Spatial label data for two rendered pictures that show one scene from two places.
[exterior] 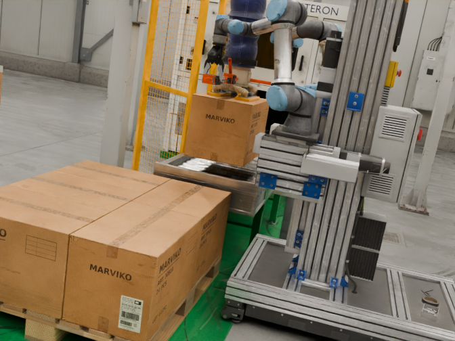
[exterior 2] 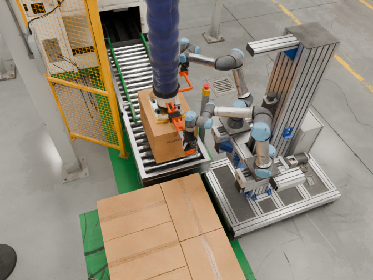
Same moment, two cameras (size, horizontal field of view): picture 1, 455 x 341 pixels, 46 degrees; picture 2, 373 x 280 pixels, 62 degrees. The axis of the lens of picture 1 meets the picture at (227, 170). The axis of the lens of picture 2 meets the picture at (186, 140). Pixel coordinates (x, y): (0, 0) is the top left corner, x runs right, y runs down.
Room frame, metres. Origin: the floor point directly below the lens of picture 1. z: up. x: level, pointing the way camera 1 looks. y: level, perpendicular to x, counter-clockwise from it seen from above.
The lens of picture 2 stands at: (1.83, 1.02, 3.09)
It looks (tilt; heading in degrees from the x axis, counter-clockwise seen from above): 51 degrees down; 326
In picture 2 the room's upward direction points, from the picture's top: 3 degrees clockwise
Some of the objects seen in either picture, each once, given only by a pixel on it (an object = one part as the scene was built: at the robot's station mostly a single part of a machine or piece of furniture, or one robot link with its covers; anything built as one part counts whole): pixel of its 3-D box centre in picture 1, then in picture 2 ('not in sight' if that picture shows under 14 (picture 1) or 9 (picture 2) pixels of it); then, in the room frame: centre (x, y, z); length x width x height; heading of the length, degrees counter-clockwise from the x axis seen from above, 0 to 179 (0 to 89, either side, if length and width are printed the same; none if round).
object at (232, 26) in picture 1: (235, 27); (205, 121); (2.98, 0.08, 1.51); 0.11 x 0.11 x 0.08; 40
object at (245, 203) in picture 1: (203, 193); (177, 175); (3.27, 0.13, 0.48); 0.70 x 0.03 x 0.15; 77
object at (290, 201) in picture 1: (293, 187); (202, 121); (3.71, -0.49, 0.50); 0.07 x 0.07 x 1.00; 77
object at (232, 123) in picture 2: not in sight; (236, 119); (3.16, -0.42, 1.09); 0.15 x 0.15 x 0.10
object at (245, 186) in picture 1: (205, 177); (177, 169); (3.27, 0.13, 0.58); 0.70 x 0.03 x 0.06; 77
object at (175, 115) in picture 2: (227, 78); (175, 116); (3.37, 0.09, 1.21); 0.10 x 0.08 x 0.06; 77
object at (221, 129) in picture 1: (229, 126); (166, 122); (3.61, 0.04, 0.88); 0.60 x 0.40 x 0.40; 167
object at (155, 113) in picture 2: (221, 91); (156, 108); (3.63, 0.13, 1.10); 0.34 x 0.10 x 0.05; 167
